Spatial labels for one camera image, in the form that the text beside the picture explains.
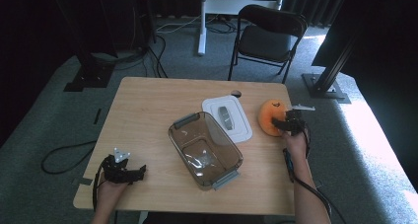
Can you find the black tape strip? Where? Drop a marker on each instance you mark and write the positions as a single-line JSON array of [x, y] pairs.
[[97, 116]]

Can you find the white container lid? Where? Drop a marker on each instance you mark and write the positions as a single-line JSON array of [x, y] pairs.
[[236, 118]]

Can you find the black equipment rack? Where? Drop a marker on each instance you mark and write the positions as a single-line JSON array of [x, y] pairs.
[[131, 16]]

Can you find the orange plush toy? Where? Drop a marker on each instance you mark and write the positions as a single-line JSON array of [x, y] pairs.
[[267, 113]]

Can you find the black metal stand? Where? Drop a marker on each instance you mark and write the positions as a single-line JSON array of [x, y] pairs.
[[90, 76], [323, 86]]

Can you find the dark curtain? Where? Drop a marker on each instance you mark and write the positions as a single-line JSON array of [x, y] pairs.
[[184, 0]]

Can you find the white desk frame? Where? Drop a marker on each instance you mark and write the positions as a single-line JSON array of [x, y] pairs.
[[230, 6]]

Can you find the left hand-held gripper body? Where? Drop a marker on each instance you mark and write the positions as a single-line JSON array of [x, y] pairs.
[[115, 171]]

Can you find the grey tape piece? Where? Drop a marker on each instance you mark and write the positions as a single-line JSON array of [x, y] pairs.
[[82, 181], [319, 184]]

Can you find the black folding chair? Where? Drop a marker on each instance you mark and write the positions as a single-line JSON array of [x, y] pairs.
[[266, 39]]

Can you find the clear brown storage box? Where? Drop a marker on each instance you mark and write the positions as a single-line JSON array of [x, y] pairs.
[[205, 150]]

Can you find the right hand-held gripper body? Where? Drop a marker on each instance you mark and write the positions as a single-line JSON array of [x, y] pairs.
[[295, 123]]

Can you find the person's left hand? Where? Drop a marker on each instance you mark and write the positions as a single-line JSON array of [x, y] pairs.
[[110, 196]]

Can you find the person's right hand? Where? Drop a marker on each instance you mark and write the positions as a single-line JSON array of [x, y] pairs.
[[295, 150]]

